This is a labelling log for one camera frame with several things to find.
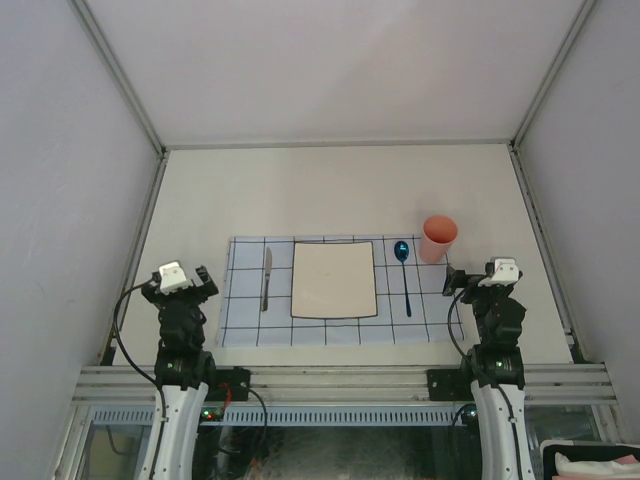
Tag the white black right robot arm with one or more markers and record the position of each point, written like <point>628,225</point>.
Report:
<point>494,367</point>

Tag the blue slotted cable duct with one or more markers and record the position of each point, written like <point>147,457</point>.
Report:
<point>294,416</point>

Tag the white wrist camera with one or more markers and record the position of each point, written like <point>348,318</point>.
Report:
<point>173,278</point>
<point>501,271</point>

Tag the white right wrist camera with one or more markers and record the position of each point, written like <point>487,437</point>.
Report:
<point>501,271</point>

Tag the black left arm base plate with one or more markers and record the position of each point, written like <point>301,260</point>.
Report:
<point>236,380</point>

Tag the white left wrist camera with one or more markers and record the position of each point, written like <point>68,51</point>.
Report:
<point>173,278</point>

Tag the light blue checked placemat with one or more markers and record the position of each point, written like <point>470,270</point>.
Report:
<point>243,324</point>

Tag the pink plastic cup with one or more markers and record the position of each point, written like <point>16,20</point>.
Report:
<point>438,234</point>

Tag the white square plate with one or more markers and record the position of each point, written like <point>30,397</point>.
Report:
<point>333,281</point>

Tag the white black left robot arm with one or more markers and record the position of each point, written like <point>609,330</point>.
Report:
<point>184,371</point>

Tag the blue metal spoon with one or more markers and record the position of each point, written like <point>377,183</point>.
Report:
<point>401,252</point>

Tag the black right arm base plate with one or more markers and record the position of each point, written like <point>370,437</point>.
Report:
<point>448,385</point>

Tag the aluminium front rail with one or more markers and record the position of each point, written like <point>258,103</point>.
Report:
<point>568,384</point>

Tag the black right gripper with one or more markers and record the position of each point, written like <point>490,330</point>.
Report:
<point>459,279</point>

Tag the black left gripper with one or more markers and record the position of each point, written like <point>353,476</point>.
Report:
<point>202,292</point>

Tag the white bin with cloths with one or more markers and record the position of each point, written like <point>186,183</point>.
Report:
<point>589,460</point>

